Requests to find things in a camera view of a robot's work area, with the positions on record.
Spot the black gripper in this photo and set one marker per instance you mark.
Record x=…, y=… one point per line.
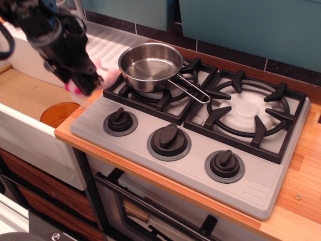
x=63, y=50

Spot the pink stuffed pig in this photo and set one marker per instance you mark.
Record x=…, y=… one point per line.
x=109, y=78

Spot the stainless steel pan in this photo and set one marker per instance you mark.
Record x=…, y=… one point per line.
x=155, y=67

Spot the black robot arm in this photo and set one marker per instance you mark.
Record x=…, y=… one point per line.
x=34, y=18

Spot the black left stove knob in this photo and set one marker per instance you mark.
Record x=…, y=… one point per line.
x=120, y=123

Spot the black stove knob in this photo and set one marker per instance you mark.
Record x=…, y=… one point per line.
x=120, y=123
x=169, y=143
x=225, y=167

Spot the black middle stove knob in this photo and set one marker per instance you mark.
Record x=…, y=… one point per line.
x=169, y=143

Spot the black right stove knob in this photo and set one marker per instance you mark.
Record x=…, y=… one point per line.
x=225, y=167

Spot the grey toy stove top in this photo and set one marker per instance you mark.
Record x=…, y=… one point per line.
x=255, y=193

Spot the orange plastic plate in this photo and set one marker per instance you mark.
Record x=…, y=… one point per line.
x=57, y=114

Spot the white toy sink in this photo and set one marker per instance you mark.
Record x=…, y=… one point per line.
x=27, y=90

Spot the black left burner grate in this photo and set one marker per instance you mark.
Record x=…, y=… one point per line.
x=173, y=104

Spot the black burner grate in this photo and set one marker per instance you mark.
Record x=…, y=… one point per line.
x=173, y=104
x=252, y=115

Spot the wooden drawer front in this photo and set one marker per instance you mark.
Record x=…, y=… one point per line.
x=51, y=198

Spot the toy oven door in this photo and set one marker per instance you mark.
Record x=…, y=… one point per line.
x=141, y=225

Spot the black right burner grate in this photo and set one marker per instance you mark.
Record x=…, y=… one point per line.
x=252, y=115

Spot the black oven door handle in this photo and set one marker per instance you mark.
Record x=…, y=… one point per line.
x=111, y=182

